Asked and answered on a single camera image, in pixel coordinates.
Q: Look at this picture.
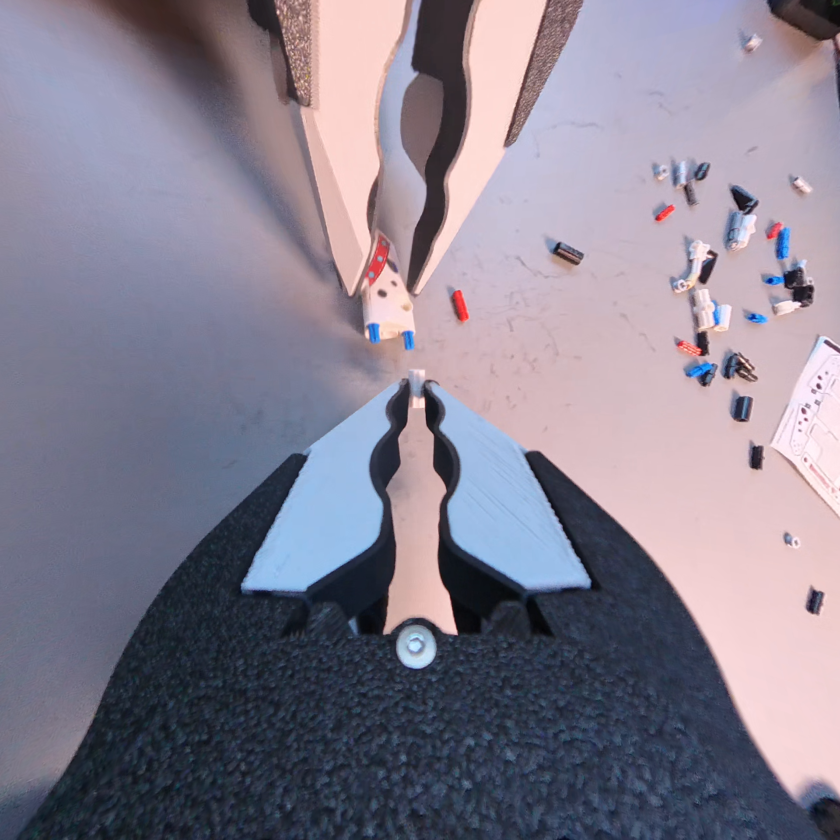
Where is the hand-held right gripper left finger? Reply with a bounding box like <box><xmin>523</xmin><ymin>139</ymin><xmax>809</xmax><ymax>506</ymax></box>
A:
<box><xmin>241</xmin><ymin>381</ymin><xmax>409</xmax><ymax>597</ymax></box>

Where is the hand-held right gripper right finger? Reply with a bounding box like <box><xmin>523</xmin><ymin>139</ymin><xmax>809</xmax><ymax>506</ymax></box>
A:
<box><xmin>424</xmin><ymin>381</ymin><xmax>593</xmax><ymax>595</ymax></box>

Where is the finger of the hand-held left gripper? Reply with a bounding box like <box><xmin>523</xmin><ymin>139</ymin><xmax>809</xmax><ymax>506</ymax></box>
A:
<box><xmin>299</xmin><ymin>0</ymin><xmax>417</xmax><ymax>298</ymax></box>
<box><xmin>407</xmin><ymin>0</ymin><xmax>550</xmax><ymax>294</ymax></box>

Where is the white spotted toy panel assembly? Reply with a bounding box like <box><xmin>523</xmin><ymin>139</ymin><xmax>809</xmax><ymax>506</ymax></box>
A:
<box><xmin>361</xmin><ymin>228</ymin><xmax>417</xmax><ymax>347</ymax></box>

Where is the black device with green display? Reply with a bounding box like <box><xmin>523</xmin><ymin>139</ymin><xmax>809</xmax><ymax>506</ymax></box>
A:
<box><xmin>766</xmin><ymin>0</ymin><xmax>840</xmax><ymax>42</ymax></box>

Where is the toy sticker sheet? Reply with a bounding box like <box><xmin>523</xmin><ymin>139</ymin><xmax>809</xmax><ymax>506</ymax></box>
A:
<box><xmin>771</xmin><ymin>336</ymin><xmax>840</xmax><ymax>519</ymax></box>

